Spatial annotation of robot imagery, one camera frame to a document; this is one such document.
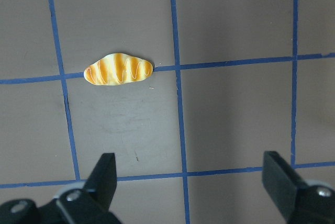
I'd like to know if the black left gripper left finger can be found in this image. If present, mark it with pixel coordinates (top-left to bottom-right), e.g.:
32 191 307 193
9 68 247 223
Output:
55 152 118 224

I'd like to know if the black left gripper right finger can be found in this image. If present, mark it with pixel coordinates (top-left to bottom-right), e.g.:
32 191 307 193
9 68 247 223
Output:
262 151 334 223

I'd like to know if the yellow toy bread roll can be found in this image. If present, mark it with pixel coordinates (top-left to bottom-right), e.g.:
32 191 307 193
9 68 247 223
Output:
83 53 154 86

